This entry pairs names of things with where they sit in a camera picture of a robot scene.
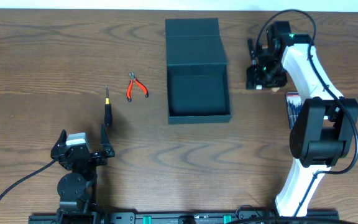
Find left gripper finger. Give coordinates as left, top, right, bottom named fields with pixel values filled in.
left=56, top=129, right=67, bottom=146
left=101, top=124, right=111, bottom=152

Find orange scraper wooden handle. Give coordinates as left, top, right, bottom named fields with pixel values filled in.
left=271, top=87, right=280, bottom=92

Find black open gift box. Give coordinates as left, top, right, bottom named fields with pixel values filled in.
left=165, top=18, right=232, bottom=124

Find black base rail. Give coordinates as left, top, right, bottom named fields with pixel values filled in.
left=28, top=210, right=340, bottom=224

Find black yellow screwdriver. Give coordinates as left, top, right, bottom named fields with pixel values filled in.
left=104, top=85, right=112, bottom=127

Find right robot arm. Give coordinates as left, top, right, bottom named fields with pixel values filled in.
left=246, top=21, right=358, bottom=217

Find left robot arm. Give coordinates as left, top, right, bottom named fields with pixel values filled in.
left=51, top=125, right=115, bottom=223

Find red handled pliers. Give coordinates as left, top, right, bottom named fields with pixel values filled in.
left=126, top=72, right=149, bottom=103

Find blue drill bit case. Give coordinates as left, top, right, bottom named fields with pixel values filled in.
left=285, top=92, right=302, bottom=129

